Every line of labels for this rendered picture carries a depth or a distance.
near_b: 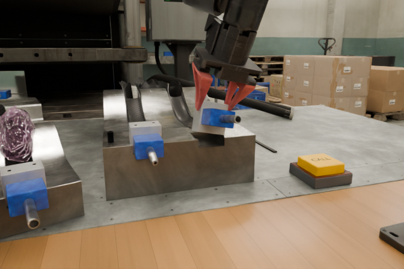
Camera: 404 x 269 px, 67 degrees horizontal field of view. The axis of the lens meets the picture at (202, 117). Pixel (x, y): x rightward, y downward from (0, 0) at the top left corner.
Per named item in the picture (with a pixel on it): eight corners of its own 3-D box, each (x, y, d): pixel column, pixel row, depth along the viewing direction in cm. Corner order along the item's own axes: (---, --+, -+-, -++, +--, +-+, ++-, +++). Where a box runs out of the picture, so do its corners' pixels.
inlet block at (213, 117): (250, 140, 44) (255, 102, 45) (219, 136, 43) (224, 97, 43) (217, 134, 57) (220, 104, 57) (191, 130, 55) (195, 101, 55)
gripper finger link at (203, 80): (181, 98, 56) (195, 48, 51) (217, 104, 58) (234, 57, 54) (188, 117, 50) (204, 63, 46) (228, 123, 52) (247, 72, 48)
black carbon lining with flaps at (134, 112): (213, 139, 59) (213, 89, 57) (127, 146, 54) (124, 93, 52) (175, 107, 91) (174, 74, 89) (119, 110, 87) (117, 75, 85)
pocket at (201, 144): (225, 157, 54) (226, 137, 53) (196, 160, 52) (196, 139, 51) (217, 149, 58) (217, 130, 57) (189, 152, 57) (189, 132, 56)
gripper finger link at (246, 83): (195, 100, 56) (209, 52, 52) (229, 106, 59) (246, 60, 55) (202, 119, 51) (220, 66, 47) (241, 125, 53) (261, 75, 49)
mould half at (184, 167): (254, 181, 57) (257, 109, 54) (106, 201, 49) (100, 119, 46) (187, 121, 103) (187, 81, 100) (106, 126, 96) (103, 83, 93)
